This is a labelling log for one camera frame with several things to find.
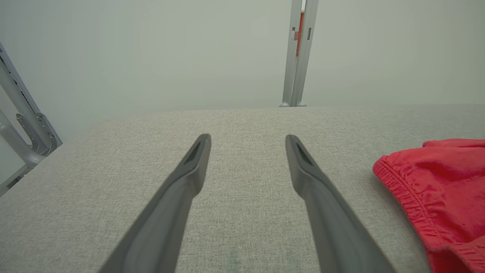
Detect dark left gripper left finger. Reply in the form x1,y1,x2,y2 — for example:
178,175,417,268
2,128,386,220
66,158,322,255
99,133,211,273

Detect red shorts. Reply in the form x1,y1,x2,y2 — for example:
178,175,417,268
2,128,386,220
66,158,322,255
372,138,485,273

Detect grey metal frame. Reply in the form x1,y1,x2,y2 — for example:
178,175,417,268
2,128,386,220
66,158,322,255
0,42,63,198

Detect grey partition post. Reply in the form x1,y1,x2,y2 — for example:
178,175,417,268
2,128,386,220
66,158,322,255
291,0,319,107
280,0,304,108

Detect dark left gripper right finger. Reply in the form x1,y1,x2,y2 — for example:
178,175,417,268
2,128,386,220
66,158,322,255
285,135,396,273

